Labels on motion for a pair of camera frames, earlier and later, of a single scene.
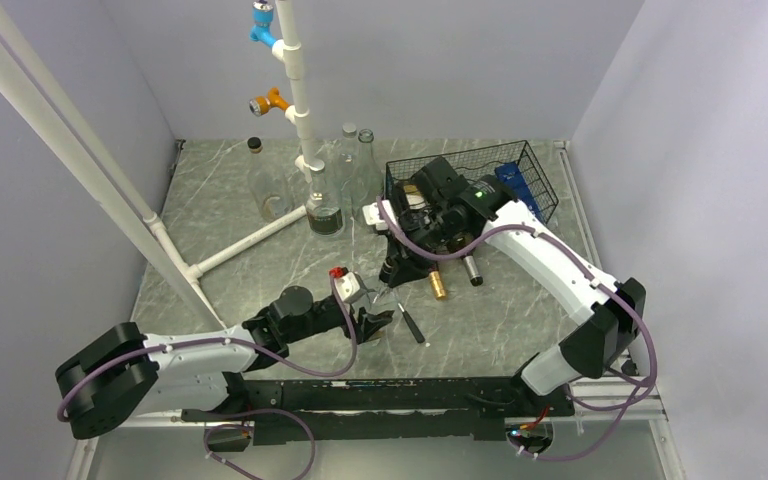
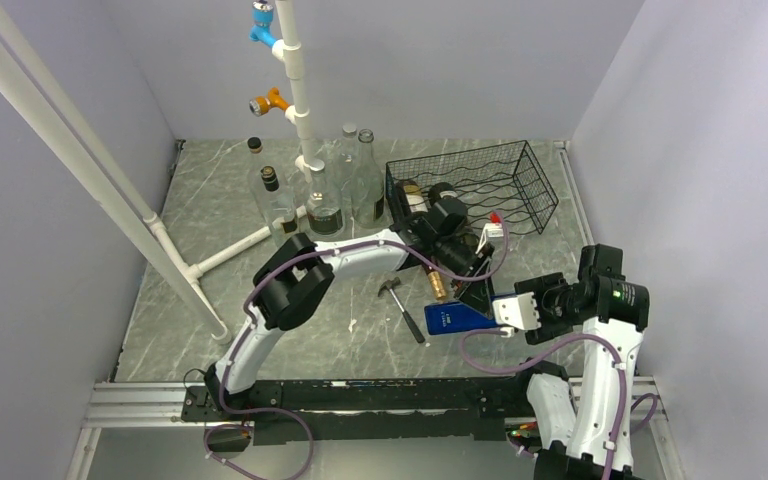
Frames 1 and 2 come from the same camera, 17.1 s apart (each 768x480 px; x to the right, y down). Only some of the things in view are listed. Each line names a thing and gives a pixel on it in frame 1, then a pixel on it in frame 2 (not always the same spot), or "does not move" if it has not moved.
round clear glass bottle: x=348 y=165 does not move
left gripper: x=350 y=313 to x=475 y=294
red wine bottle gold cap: x=416 y=201 does not move
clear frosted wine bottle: x=368 y=182 does not move
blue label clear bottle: x=510 y=174 to x=446 y=317
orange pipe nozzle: x=262 y=104 does not move
